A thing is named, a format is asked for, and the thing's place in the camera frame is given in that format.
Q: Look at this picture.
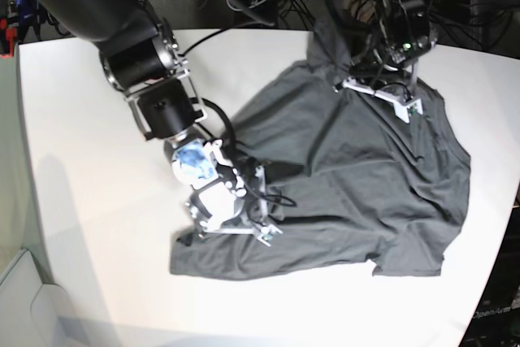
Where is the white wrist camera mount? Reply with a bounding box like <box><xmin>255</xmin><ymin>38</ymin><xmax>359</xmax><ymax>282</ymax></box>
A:
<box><xmin>171</xmin><ymin>160</ymin><xmax>283</xmax><ymax>247</ymax></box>

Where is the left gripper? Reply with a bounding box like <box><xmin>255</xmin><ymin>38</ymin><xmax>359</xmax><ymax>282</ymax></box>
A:
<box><xmin>375</xmin><ymin>33</ymin><xmax>438</xmax><ymax>72</ymax></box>

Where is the red clamp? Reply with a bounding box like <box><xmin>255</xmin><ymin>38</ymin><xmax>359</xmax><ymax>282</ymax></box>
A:
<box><xmin>1</xmin><ymin>16</ymin><xmax>19</xmax><ymax>58</ymax></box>

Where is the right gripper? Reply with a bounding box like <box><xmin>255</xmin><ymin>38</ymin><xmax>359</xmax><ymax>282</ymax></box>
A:
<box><xmin>184</xmin><ymin>159</ymin><xmax>267</xmax><ymax>233</ymax></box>

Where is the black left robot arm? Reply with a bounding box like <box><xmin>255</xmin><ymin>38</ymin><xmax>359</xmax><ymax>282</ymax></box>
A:
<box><xmin>351</xmin><ymin>0</ymin><xmax>437</xmax><ymax>72</ymax></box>

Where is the grey t-shirt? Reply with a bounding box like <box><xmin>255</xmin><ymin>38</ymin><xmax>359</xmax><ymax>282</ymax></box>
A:
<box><xmin>170</xmin><ymin>19</ymin><xmax>470</xmax><ymax>281</ymax></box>

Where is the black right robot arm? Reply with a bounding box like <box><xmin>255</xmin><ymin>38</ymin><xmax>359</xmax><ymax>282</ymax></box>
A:
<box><xmin>37</xmin><ymin>0</ymin><xmax>275</xmax><ymax>239</ymax></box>

